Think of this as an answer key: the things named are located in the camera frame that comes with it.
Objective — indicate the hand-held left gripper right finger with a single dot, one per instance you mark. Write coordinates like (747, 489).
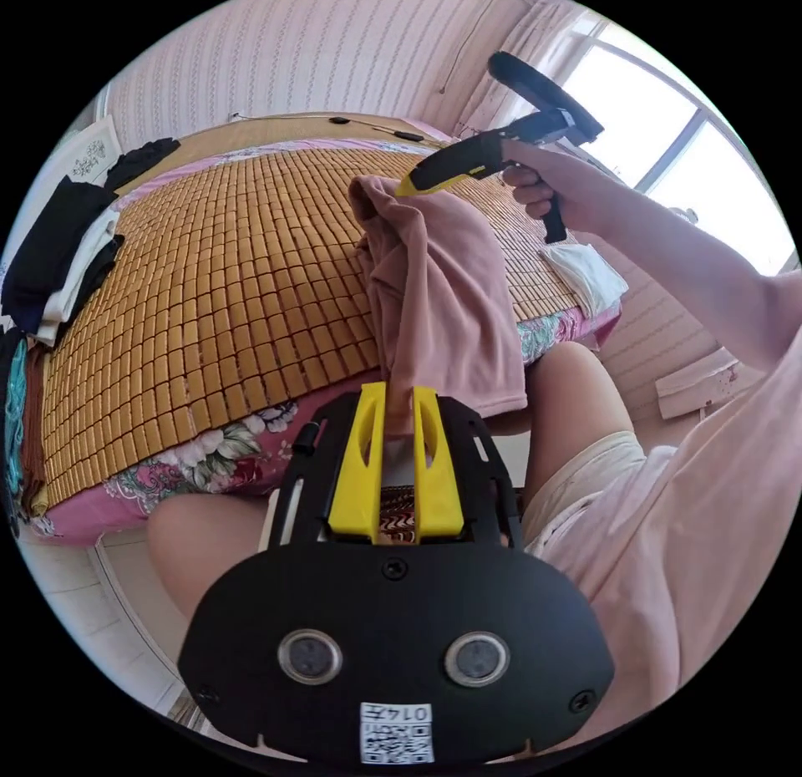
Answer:
(440, 482)

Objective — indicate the bed with woven mat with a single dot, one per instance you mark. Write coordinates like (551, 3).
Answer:
(238, 276)

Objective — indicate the pink long sleeve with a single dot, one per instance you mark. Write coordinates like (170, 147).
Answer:
(442, 282)

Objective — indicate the white cabinet with ornament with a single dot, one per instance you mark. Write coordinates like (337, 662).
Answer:
(93, 151)

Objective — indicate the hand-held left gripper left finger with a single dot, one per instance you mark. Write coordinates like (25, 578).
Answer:
(358, 470)

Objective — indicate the person's right forearm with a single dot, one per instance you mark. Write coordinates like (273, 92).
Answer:
(664, 250)

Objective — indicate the teal and brown pile of clothes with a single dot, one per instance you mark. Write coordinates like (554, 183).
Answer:
(22, 426)

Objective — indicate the white folded garment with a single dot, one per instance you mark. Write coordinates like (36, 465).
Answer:
(583, 276)

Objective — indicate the black and white pile of clothes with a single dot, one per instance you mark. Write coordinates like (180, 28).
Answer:
(53, 257)

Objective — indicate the person's right hand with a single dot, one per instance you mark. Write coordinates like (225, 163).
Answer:
(532, 178)

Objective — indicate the black folded garment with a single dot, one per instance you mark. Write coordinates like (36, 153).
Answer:
(141, 161)

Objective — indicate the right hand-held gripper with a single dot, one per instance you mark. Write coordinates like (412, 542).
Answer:
(467, 155)

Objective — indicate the person's body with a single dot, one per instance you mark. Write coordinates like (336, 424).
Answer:
(658, 539)

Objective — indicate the window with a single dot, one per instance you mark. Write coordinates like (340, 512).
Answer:
(633, 100)

